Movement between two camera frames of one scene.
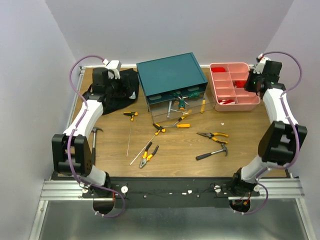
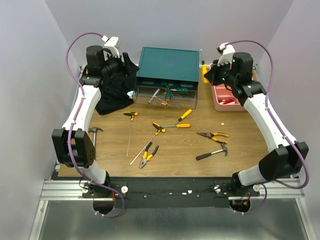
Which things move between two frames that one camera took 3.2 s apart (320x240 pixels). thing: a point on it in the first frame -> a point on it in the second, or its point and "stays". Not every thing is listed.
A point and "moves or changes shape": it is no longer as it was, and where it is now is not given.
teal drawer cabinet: x=171 y=78 moves or changes shape
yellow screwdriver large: x=185 y=115 stays
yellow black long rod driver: x=160 y=129 stays
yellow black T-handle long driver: x=132 y=113 stays
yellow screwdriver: x=203 y=106 -> x=204 y=70
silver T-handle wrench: x=170 y=109 -> x=156 y=92
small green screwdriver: x=194 y=94 -> x=181 y=90
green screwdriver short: x=181 y=104 -> x=168 y=95
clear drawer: x=181 y=107 -> x=166 y=97
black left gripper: x=125 y=90 -> x=127 y=69
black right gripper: x=251 y=81 -> x=216 y=75
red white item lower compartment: x=226 y=101 stays
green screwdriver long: x=177 y=94 -> x=165 y=83
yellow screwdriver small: x=179 y=125 stays
